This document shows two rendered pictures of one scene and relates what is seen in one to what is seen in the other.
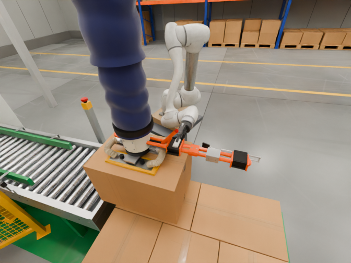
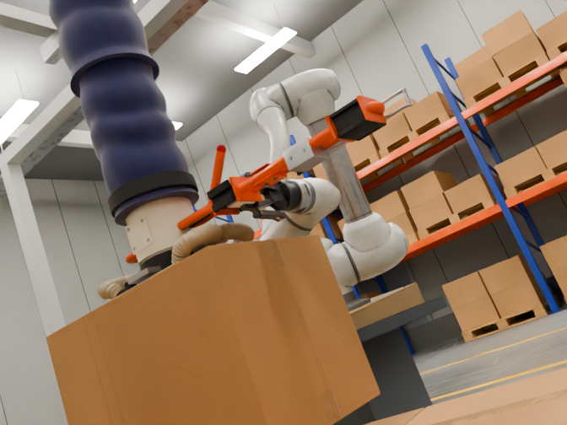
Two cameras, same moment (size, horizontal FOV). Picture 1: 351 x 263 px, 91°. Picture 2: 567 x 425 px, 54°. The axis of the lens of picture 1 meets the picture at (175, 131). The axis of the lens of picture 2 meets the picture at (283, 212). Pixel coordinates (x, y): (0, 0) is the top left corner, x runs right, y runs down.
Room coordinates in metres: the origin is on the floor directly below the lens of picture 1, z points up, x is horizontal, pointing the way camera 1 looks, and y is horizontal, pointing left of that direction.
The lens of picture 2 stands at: (-0.46, -0.35, 0.76)
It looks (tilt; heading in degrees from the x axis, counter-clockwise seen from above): 13 degrees up; 13
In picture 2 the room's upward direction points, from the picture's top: 22 degrees counter-clockwise
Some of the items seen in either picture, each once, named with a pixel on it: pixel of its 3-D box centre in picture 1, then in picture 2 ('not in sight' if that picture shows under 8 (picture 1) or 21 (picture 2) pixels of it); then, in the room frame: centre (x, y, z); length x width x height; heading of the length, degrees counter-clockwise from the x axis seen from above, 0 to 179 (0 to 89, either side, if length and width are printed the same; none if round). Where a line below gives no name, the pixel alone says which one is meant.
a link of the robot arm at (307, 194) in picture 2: (187, 123); (294, 196); (0.94, -0.08, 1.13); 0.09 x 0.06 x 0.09; 70
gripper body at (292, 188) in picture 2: (184, 129); (278, 196); (0.87, -0.06, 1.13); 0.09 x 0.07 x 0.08; 160
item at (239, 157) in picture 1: (239, 160); (355, 119); (0.58, -0.32, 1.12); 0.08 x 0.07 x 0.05; 69
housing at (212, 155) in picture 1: (212, 155); (305, 154); (0.64, -0.19, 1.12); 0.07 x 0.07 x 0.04; 69
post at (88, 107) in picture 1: (101, 139); not in sight; (1.58, 0.89, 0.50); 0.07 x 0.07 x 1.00; 70
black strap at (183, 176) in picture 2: (133, 122); (154, 196); (0.81, 0.24, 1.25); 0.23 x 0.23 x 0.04
